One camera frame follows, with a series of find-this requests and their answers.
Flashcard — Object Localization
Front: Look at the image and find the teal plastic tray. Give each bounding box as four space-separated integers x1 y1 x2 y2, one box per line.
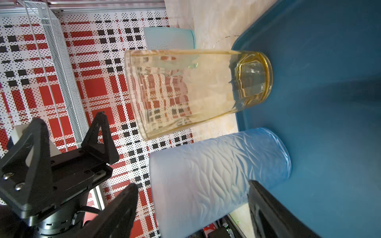
233 1 381 238

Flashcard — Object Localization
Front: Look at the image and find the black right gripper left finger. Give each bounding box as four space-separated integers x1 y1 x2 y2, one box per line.
75 183 139 238

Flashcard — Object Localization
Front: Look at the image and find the mint green frosted cup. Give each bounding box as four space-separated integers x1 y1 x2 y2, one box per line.
143 27 196 50

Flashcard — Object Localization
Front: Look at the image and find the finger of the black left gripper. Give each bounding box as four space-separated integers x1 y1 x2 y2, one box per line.
81 112 120 165
1 118 53 208

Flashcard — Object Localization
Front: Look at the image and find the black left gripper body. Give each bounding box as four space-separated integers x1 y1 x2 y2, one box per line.
0 160 114 238

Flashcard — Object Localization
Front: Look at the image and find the amber tall glass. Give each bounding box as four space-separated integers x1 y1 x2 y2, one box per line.
125 50 274 140

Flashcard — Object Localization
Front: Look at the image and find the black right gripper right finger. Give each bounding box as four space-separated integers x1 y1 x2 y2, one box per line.
248 180 319 238

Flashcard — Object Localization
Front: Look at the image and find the blue grey frosted cup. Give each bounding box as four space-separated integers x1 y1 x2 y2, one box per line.
149 128 292 238

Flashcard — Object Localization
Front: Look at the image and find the white wire mesh basket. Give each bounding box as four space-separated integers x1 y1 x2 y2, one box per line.
20 1 89 148

